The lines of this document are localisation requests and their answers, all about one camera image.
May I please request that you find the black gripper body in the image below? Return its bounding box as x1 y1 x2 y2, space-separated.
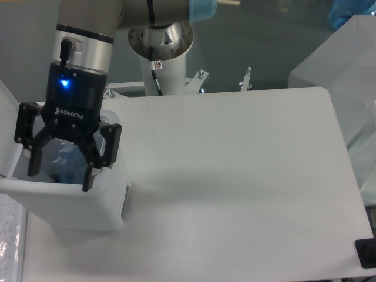
39 61 108 170

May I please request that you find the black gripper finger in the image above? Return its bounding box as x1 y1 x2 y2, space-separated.
82 122 122 192
14 102 53 176

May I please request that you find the clear plastic water bottle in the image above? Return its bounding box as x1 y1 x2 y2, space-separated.
41 139 87 185

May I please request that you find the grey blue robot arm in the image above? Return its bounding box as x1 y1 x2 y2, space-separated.
14 1 217 191

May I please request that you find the white trash can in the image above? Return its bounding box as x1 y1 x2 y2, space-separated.
1 84 130 232

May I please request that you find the metal clamp bolt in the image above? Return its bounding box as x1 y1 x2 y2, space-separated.
239 66 253 91

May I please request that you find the black device at edge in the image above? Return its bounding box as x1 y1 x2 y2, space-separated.
355 238 375 269

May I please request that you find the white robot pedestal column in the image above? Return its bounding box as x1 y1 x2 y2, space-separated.
139 55 186 96

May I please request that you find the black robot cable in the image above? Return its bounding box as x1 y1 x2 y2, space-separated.
148 46 164 96

